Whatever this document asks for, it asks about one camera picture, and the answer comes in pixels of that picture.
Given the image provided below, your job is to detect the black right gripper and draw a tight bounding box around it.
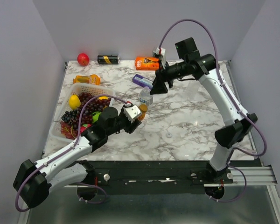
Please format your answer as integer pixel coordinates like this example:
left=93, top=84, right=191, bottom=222
left=149, top=59, right=187, bottom=96

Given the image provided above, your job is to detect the orange juice bottle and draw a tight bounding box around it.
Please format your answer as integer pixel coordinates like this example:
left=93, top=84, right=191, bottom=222
left=138, top=110, right=147, bottom=121

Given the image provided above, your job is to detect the orange bottle cap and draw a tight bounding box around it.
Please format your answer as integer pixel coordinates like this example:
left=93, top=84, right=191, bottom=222
left=139, top=104, right=148, bottom=112

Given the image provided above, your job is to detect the large clear plastic bottle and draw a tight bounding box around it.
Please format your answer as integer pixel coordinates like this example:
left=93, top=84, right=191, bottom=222
left=185, top=82, right=200, bottom=99

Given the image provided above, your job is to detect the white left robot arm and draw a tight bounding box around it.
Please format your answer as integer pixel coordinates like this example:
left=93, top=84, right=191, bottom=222
left=13, top=105, right=142, bottom=212

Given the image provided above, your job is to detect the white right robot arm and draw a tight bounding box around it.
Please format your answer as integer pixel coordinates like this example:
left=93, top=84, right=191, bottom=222
left=150, top=37, right=258, bottom=183

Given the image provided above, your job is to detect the small water bottle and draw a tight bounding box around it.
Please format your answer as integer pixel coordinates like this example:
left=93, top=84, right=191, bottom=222
left=140, top=86, right=153, bottom=107

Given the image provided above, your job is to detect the purple toothpaste box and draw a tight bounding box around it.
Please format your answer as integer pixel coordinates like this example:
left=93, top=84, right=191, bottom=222
left=132, top=74, right=153, bottom=89

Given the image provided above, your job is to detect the orange razor box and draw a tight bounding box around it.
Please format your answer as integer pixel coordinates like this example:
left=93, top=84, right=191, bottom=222
left=135, top=56, right=159, bottom=71

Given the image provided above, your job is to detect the dark red grapes bunch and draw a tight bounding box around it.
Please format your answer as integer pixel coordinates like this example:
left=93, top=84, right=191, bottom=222
left=70, top=92, right=111, bottom=130

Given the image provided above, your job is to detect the yellow lemon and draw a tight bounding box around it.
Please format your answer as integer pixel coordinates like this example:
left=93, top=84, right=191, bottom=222
left=98, top=96, right=109, bottom=100
left=69, top=95, right=81, bottom=110

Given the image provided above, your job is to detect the pink dragon fruit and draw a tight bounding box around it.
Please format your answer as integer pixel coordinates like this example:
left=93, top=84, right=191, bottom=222
left=80, top=124, right=91, bottom=132

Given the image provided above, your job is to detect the orange snack bag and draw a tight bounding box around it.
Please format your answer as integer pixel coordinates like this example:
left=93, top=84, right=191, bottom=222
left=73, top=74, right=101, bottom=85

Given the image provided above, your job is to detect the dark blue grapes bunch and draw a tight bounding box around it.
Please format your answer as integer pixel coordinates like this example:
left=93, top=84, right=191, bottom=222
left=61, top=110, right=77, bottom=124

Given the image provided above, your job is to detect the light red grapes bunch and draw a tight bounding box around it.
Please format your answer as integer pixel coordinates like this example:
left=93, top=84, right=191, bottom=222
left=60, top=121, right=77, bottom=140

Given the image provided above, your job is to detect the black gold can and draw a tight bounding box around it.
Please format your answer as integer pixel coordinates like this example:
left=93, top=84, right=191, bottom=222
left=97, top=55, right=120, bottom=64

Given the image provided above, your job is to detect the white plastic basket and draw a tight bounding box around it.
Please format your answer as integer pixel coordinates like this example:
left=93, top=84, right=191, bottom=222
left=49, top=83, right=115, bottom=143

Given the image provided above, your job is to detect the red apple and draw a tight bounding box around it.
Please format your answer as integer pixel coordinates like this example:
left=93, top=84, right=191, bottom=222
left=77, top=53, right=90, bottom=67

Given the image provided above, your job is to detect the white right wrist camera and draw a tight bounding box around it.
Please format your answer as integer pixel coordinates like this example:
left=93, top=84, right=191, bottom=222
left=153, top=47, right=169, bottom=69

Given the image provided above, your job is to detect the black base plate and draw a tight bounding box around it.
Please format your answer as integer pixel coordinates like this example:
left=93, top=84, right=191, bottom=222
left=78, top=161, right=261, bottom=198

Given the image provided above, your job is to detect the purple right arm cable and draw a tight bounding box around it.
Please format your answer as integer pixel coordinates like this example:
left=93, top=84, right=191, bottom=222
left=158, top=19, right=267, bottom=203

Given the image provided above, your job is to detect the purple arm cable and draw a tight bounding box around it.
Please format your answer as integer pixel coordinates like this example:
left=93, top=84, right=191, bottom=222
left=14, top=95, right=131, bottom=212
left=158, top=19, right=267, bottom=203

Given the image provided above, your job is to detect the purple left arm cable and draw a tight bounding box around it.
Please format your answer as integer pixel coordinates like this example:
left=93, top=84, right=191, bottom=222
left=14, top=95, right=131, bottom=212

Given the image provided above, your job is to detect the aluminium mounting rail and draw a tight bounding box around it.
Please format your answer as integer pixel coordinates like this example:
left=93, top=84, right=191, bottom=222
left=28, top=166, right=277, bottom=189

